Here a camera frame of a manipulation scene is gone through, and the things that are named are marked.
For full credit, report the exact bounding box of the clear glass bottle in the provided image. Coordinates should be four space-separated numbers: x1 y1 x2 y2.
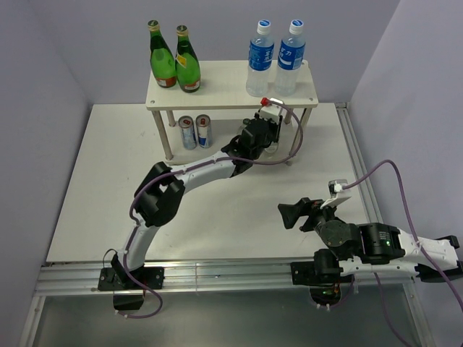
237 119 248 138
265 142 279 157

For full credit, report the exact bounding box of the Pocari Sweat bottle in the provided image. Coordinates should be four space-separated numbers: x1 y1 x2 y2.
274 20 306 96
246 20 274 97

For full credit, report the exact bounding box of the green glass bottle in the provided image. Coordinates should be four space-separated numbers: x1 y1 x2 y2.
148 20 177 88
175 25 201 93

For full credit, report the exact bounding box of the green glass bottle front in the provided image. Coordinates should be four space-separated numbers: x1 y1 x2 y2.
148 20 177 88

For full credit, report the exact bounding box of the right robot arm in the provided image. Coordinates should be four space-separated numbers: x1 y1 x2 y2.
278 197 462 286

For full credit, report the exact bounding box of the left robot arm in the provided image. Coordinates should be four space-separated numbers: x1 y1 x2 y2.
111 114 283 289

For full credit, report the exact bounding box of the white two-tier shelf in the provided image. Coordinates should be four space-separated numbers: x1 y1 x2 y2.
145 61 318 165

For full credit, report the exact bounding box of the blue silver Red Bull can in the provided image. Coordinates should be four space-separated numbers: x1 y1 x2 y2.
195 114 213 148

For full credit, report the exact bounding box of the silver blue can left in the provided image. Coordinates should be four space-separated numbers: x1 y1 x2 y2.
179 116 197 150

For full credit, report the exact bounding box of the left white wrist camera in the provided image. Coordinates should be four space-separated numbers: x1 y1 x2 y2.
258 98 284 123

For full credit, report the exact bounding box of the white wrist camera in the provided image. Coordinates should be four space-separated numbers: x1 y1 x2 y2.
258 98 284 123
320 179 352 208

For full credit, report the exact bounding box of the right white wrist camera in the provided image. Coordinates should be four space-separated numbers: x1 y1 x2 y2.
320 179 352 208

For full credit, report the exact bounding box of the aluminium right side rail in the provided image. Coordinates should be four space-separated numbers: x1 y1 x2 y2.
335 103 383 223

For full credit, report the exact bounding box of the aluminium rail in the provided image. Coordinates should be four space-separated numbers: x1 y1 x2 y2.
34 258 415 296
335 103 383 223

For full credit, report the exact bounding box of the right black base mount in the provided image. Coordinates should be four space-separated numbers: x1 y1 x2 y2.
290 260 354 305

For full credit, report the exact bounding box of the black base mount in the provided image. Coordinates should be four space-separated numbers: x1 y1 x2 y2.
290 260 354 305
97 267 164 312

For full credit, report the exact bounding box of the aluminium front rail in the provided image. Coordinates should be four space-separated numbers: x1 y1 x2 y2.
34 258 415 296

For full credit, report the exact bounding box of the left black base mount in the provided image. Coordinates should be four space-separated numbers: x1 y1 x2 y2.
97 267 164 312

